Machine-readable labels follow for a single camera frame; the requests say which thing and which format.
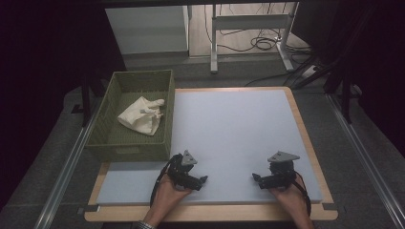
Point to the person's left hand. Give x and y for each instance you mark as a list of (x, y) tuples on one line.
[(168, 197)]

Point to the green woven basket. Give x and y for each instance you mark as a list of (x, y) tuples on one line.
[(127, 144)]

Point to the white power strip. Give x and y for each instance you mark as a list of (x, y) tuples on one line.
[(309, 71)]

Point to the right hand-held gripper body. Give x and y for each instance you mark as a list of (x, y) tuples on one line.
[(281, 173)]

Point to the white metal desk frame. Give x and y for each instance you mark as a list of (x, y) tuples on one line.
[(248, 22)]

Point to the white cabinet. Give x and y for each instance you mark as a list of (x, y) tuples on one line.
[(149, 28)]

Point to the person's right hand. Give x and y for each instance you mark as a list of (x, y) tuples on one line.
[(291, 198)]

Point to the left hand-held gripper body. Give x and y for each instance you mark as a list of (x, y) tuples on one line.
[(183, 170)]

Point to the black stand leg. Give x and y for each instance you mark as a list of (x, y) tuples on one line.
[(86, 101)]

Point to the metal floor rail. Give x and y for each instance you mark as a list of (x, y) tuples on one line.
[(366, 159), (67, 171)]

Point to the black tape strip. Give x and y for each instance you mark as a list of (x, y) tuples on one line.
[(330, 206), (89, 209)]

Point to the silver wristwatch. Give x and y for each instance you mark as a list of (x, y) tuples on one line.
[(145, 225)]

